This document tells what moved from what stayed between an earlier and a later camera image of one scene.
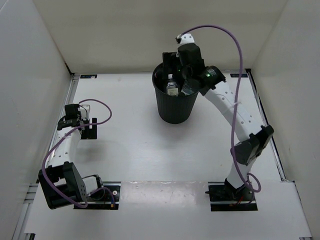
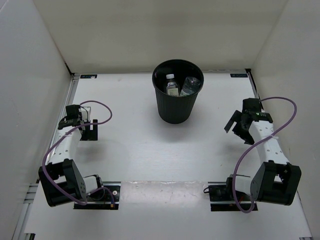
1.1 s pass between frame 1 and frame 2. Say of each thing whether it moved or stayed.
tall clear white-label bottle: stayed
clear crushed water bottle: stayed
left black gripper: stayed
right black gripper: moved
